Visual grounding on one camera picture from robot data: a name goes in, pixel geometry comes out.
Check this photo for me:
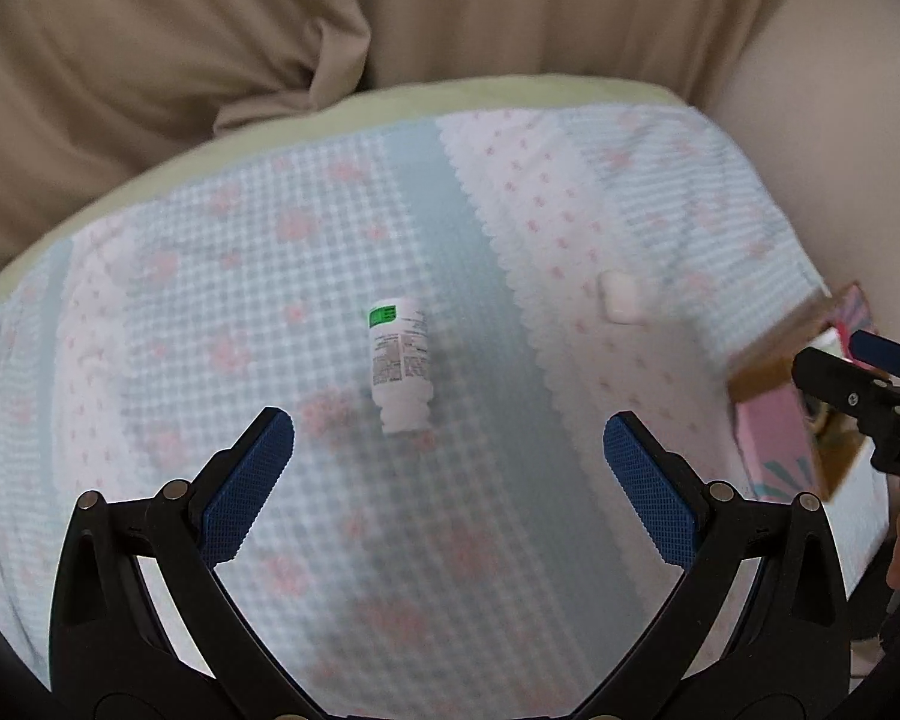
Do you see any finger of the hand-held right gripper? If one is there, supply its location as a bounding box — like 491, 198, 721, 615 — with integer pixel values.
790, 345, 897, 430
846, 328, 900, 385

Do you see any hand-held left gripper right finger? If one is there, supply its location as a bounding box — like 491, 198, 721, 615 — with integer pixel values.
577, 411, 850, 720

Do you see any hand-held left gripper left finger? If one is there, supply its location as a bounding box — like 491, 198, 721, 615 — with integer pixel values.
49, 406, 323, 720

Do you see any pink printed cardboard box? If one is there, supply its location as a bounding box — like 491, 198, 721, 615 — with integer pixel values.
726, 280, 895, 505

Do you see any white bottle with green label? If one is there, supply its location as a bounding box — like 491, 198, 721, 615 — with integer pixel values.
364, 298, 434, 437

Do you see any white earbuds case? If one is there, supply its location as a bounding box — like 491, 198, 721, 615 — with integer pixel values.
598, 271, 644, 325

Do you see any checked blue pink blanket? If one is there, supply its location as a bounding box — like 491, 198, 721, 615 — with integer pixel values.
0, 106, 895, 720

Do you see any beige curtain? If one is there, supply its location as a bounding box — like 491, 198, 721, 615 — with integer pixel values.
341, 0, 797, 110
0, 0, 374, 290

